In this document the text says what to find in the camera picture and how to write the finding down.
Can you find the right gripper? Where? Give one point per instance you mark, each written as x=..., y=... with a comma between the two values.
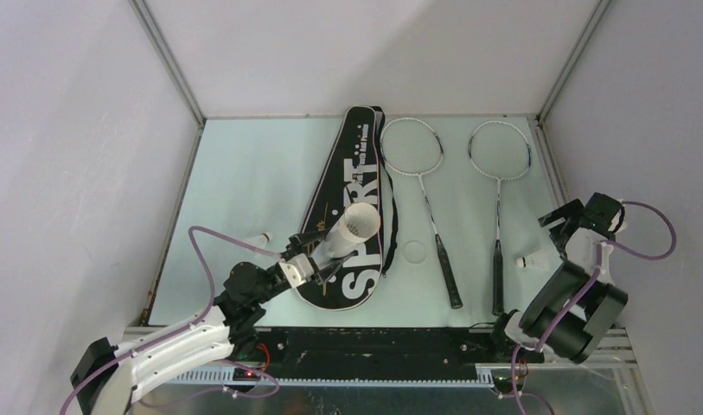
x=567, y=210

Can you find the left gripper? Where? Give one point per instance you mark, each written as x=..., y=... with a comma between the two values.
x=299, y=240

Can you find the white shuttlecock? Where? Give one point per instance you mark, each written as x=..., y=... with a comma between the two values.
x=538, y=260
x=260, y=241

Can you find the white shuttlecock tube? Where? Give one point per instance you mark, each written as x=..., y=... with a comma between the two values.
x=359, y=222

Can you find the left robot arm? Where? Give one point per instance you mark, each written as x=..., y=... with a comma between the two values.
x=110, y=378

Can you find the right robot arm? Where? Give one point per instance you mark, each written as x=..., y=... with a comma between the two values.
x=579, y=303

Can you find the white racket far right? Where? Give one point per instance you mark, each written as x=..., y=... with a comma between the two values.
x=500, y=151

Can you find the black racket bag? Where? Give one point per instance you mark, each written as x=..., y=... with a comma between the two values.
x=352, y=173

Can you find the clear round tube lid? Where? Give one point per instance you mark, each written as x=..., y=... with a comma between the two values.
x=414, y=252

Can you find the white racket beside bag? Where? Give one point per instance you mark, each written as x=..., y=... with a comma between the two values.
x=412, y=148

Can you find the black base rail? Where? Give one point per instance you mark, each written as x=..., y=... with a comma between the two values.
x=378, y=354

